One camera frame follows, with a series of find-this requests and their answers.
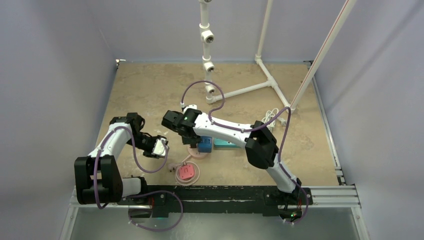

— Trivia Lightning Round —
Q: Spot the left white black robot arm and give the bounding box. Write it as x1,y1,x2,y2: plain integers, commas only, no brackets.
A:
74,112,169,209

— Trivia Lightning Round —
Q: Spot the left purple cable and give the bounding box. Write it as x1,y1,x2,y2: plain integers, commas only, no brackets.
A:
93,125,185,233

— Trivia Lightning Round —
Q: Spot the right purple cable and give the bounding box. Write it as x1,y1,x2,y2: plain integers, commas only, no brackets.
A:
180,80,311,226

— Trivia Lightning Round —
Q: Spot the round pink power socket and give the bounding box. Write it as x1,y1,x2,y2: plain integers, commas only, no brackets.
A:
187,146,209,160

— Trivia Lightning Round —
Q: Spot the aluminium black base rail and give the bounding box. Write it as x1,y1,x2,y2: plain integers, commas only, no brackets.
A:
68,184,362,220

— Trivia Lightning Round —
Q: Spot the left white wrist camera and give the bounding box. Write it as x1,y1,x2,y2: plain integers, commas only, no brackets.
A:
151,137,168,158

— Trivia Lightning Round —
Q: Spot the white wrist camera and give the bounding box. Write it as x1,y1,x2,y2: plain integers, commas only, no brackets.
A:
151,137,168,158
182,104,198,114

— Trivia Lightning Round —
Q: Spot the purple cable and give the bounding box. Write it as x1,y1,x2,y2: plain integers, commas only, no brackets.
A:
180,80,311,226
93,125,185,233

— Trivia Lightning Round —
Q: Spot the pink cable with plug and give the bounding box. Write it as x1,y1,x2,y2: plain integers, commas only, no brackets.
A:
167,160,201,186

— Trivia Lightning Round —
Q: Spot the blue cube socket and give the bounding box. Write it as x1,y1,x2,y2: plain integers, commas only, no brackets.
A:
197,136,213,154

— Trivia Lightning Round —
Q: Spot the white PVC pipe frame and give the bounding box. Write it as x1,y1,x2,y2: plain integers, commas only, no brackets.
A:
199,0,355,110

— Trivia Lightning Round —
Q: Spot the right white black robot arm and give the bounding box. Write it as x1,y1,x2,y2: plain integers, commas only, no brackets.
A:
161,107,301,204

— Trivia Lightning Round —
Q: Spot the teal power strip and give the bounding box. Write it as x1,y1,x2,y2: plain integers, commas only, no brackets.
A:
213,138,239,149

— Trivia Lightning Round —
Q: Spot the pink square plug adapter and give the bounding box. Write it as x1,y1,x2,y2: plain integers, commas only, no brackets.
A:
177,163,196,181

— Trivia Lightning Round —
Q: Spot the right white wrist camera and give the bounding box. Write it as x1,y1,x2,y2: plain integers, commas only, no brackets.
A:
182,104,198,114

